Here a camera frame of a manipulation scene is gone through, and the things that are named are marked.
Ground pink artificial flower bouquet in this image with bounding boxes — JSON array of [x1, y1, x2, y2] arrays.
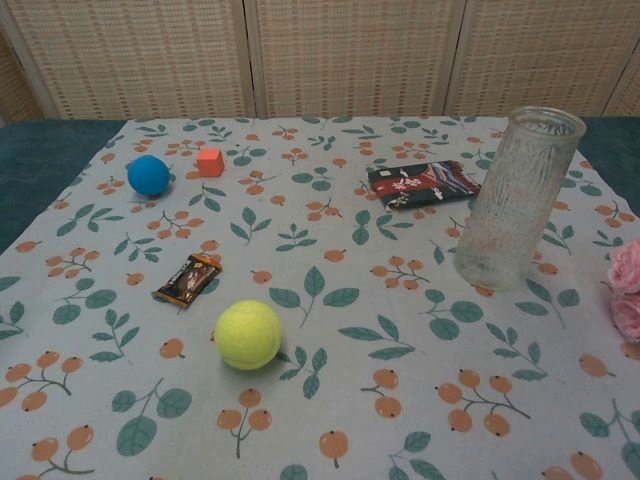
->
[[606, 238, 640, 345]]

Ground transparent textured glass vase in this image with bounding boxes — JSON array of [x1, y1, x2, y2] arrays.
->
[[453, 105, 587, 293]]

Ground floral print tablecloth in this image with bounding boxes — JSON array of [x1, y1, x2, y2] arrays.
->
[[0, 115, 640, 480]]

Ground dark patterned snack packet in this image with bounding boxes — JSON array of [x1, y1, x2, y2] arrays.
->
[[367, 159, 482, 213]]

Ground yellow tennis ball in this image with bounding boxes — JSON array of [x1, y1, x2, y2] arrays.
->
[[214, 299, 284, 372]]

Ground orange cube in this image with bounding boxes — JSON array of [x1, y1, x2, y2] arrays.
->
[[196, 147, 225, 178]]

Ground dark brown snack wrapper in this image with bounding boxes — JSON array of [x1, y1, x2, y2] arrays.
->
[[152, 252, 224, 310]]

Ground blue ball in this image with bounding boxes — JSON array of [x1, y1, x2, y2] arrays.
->
[[126, 154, 172, 197]]

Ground woven folding screen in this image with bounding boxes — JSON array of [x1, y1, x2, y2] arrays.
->
[[0, 0, 640, 126]]

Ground teal table cover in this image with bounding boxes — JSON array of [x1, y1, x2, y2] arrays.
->
[[0, 118, 126, 254]]

